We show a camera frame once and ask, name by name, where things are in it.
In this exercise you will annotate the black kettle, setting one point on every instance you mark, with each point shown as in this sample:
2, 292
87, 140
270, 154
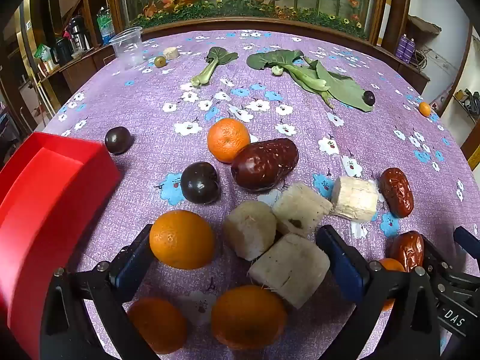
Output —
62, 50

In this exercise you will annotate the clear plastic cup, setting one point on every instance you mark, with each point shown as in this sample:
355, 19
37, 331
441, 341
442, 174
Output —
127, 47

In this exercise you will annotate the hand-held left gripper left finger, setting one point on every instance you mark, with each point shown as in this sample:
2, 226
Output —
133, 262

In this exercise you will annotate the peeled sugarcane piece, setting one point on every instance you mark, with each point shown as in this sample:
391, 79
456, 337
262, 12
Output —
255, 229
354, 198
290, 270
302, 210

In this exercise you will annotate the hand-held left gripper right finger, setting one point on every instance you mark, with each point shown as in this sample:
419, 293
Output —
339, 258

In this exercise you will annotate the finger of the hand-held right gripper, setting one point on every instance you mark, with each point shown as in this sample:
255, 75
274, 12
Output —
435, 257
467, 240

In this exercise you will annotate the green packet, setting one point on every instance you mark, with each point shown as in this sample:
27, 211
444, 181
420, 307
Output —
42, 50

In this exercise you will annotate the small green fruit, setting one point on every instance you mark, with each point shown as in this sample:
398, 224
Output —
160, 61

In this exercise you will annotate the small bok choy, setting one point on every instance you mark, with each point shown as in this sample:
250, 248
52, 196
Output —
213, 65

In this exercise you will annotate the purple floral tablecloth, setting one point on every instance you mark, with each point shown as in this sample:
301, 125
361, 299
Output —
150, 112

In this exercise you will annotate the long green vegetable leaves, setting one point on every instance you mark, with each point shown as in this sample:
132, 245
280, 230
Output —
337, 86

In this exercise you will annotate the small dark grape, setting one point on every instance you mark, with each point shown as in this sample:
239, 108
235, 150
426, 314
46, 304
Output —
368, 98

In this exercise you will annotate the small sugarcane piece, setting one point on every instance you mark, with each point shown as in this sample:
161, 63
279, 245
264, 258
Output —
171, 53

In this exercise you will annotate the large red date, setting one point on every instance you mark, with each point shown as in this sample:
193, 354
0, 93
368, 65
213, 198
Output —
265, 164

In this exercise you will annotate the red box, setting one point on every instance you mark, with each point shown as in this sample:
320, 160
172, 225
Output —
45, 202

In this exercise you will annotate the wooden side counter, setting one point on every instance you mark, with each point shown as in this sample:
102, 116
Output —
78, 71

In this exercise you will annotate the plastic water bottle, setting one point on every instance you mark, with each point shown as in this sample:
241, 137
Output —
105, 24

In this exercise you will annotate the black thermos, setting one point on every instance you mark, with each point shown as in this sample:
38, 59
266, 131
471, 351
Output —
78, 32

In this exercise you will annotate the small orange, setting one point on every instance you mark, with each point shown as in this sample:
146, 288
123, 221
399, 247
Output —
425, 108

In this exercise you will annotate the purple bottle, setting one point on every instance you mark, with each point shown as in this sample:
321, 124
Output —
410, 49
401, 47

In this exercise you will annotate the dark plum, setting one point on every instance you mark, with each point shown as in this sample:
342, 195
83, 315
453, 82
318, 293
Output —
118, 140
200, 182

